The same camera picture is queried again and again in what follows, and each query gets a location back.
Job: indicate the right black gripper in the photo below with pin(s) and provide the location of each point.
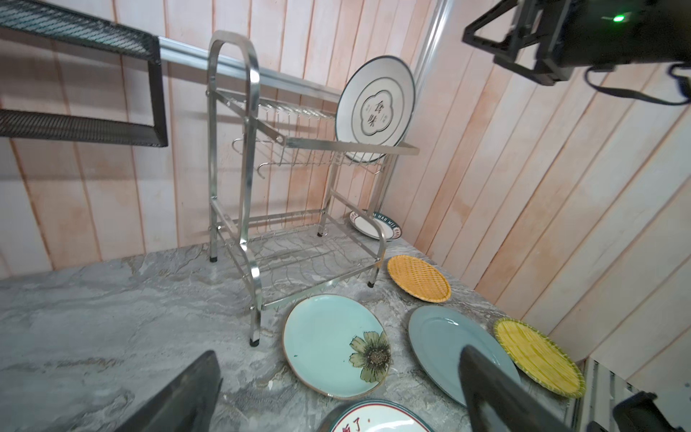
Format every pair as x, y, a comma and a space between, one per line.
572, 34

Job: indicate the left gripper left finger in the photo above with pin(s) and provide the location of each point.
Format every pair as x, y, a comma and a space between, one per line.
185, 404

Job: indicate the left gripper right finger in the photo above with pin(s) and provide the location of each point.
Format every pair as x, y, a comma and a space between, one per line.
495, 402

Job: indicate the white plate with black emblem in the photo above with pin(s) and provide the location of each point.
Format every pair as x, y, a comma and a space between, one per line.
377, 104

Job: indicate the stainless steel dish rack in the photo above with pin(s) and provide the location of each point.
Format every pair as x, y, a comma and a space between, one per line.
281, 188

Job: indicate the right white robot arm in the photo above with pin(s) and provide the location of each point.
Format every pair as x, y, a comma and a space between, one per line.
665, 37

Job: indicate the yellow woven plate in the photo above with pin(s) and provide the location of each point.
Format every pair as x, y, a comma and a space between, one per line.
540, 358

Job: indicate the grey green plain plate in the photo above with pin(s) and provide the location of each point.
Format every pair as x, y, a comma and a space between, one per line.
439, 334

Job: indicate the sunburst plate in centre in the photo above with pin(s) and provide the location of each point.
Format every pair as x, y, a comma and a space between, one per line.
373, 415

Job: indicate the orange woven plate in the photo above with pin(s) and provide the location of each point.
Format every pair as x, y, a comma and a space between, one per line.
419, 279

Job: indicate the light green flower plate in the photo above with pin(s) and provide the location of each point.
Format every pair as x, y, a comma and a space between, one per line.
337, 347

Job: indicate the white plate with lettered rim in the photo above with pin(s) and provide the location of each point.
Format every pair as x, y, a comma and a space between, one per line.
387, 226

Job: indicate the aluminium front rail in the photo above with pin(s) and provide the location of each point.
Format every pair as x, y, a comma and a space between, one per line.
611, 403

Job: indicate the horizontal aluminium wall rail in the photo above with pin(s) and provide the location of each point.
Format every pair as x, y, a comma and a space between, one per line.
184, 54

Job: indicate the black mesh wall basket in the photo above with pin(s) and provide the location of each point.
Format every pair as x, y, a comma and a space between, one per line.
71, 76

